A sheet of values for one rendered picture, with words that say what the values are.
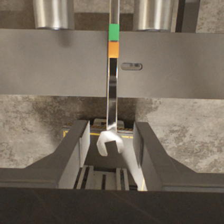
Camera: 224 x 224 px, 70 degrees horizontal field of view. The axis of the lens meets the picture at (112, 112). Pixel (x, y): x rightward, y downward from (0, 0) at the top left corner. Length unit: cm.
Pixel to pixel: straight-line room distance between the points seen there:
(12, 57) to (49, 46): 5
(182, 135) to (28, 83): 153
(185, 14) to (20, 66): 57
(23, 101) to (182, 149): 156
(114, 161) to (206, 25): 129
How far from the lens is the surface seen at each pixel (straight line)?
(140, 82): 24
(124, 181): 121
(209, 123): 174
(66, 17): 54
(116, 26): 23
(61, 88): 25
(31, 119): 166
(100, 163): 131
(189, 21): 69
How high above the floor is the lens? 140
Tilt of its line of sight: 74 degrees down
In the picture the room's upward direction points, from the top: 178 degrees counter-clockwise
